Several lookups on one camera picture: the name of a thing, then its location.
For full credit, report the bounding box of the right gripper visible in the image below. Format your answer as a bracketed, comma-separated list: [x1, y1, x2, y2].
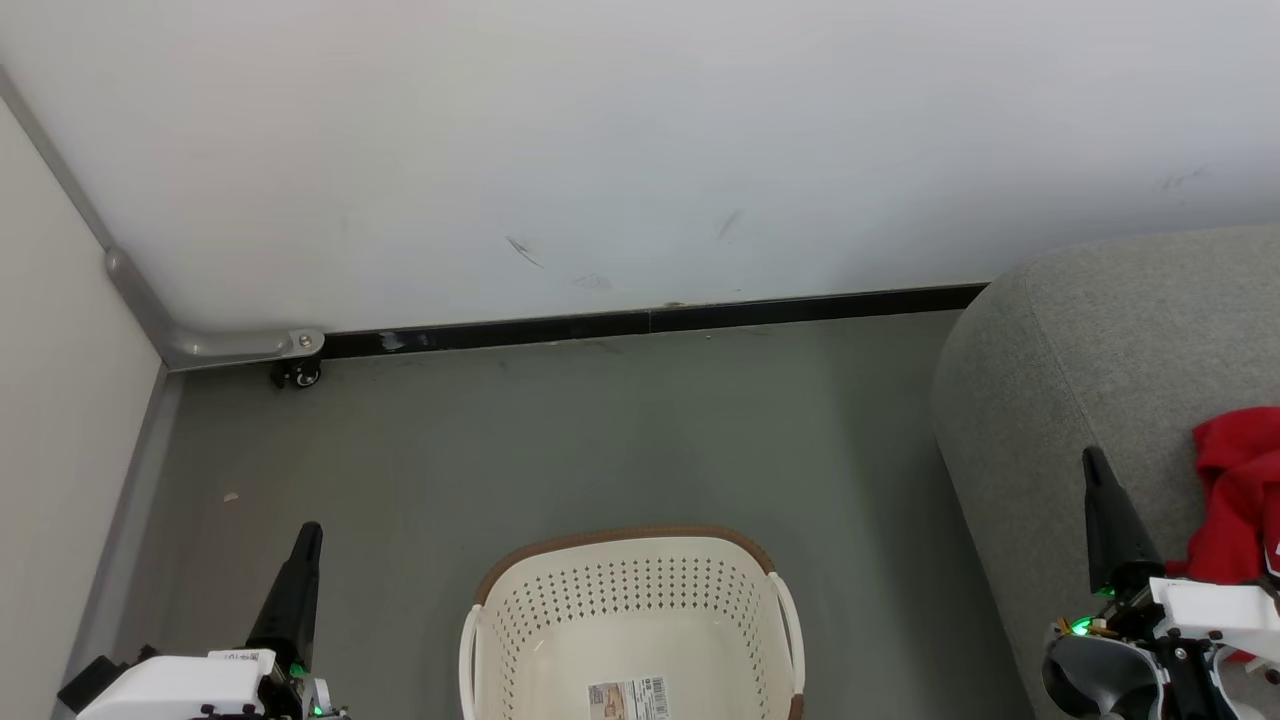
[1060, 446, 1167, 646]

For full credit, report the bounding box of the paper label sticker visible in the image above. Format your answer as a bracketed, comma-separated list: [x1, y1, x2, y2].
[587, 676, 670, 720]

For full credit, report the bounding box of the grey fabric sofa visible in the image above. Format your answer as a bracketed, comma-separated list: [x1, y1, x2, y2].
[930, 225, 1280, 720]

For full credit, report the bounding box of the white partition panel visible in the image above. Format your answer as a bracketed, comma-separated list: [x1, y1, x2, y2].
[0, 95, 186, 720]

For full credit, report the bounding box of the cream perforated laundry basket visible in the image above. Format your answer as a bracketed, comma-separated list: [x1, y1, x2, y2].
[458, 525, 807, 720]

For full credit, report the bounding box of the red garment white trim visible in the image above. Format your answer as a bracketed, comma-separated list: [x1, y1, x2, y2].
[1165, 406, 1280, 666]

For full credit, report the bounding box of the grey metal frame tube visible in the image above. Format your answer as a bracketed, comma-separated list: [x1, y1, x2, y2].
[0, 65, 327, 373]

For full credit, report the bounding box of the dark baseboard strip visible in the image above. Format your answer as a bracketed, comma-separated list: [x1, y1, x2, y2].
[320, 283, 991, 361]

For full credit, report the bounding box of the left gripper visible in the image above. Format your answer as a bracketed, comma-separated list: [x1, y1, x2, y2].
[245, 521, 351, 720]

